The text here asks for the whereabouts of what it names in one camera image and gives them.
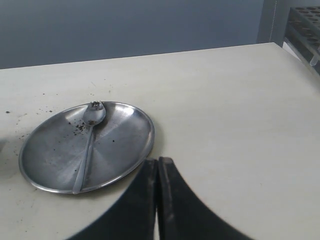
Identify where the metal test tube rack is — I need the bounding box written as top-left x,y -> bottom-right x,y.
284,6 -> 320,74

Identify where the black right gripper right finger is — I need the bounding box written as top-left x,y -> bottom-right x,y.
158,157 -> 250,240

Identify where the stainless steel spork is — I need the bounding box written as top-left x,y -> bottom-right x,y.
72,101 -> 106,195

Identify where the clear test tube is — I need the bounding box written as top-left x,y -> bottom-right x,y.
309,54 -> 320,67

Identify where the grey metal frame post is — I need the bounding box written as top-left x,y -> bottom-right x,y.
256,0 -> 289,47

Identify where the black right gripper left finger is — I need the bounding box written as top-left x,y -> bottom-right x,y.
70,159 -> 158,240

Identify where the round stainless steel plate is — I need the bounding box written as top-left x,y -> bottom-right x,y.
19,101 -> 155,194

